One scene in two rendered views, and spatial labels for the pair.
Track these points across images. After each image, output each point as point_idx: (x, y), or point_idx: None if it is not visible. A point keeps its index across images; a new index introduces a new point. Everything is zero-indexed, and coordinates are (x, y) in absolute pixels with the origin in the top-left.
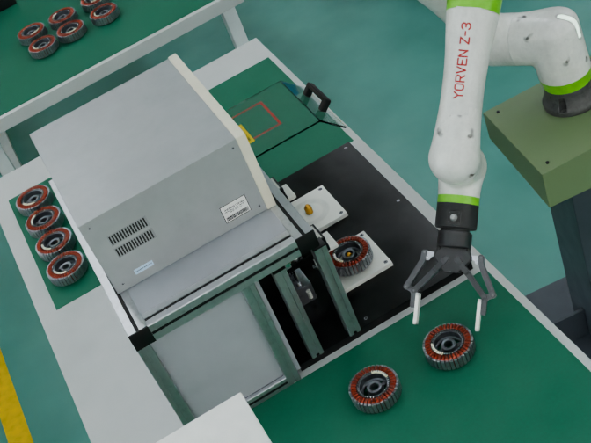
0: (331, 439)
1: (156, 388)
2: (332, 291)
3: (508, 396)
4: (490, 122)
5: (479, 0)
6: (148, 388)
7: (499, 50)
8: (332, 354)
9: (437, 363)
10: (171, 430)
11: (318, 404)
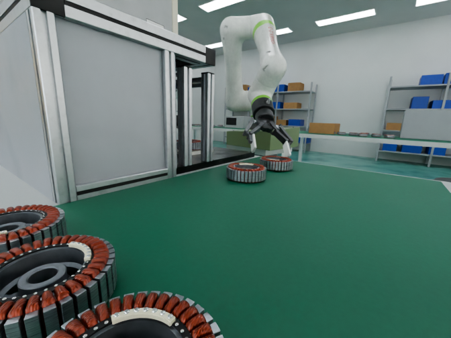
0: (229, 193)
1: (15, 184)
2: (208, 115)
3: (334, 176)
4: (231, 132)
5: (273, 25)
6: (3, 184)
7: (242, 98)
8: (195, 170)
9: (278, 163)
10: (24, 200)
11: (201, 182)
